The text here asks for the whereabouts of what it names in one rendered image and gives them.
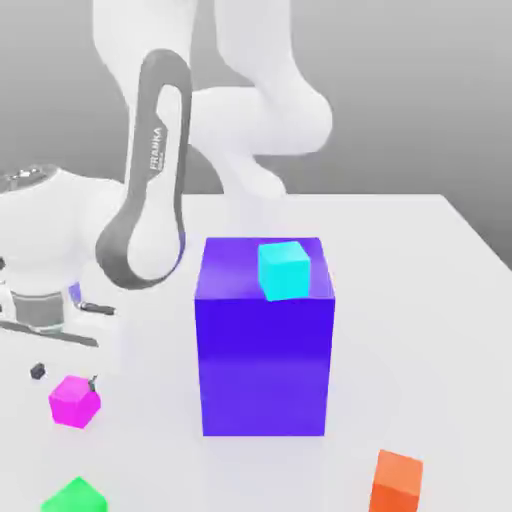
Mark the small green cube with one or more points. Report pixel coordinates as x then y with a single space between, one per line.
76 498

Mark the large blue box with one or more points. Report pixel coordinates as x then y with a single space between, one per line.
264 360

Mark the small orange cube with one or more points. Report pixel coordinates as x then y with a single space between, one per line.
396 484

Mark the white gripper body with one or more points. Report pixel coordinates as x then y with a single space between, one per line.
60 335

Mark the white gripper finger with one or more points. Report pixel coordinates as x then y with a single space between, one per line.
37 371
92 383

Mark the small magenta cube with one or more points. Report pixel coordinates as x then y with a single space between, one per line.
72 404

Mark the small cyan cube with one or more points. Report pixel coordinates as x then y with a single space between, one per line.
284 270

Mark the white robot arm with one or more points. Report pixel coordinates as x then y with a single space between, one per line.
256 116

